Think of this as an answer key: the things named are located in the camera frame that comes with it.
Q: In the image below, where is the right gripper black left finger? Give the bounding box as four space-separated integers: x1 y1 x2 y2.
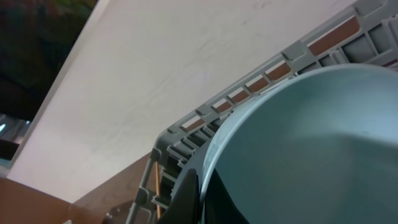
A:
157 169 199 224

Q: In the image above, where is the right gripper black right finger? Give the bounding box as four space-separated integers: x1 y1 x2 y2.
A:
204 170 249 224

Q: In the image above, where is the wooden chopstick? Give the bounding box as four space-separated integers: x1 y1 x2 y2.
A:
155 161 162 219

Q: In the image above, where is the light blue bowl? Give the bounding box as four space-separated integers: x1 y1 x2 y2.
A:
200 64 397 223

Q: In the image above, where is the grey dishwasher rack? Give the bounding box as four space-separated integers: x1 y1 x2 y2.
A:
126 0 397 223

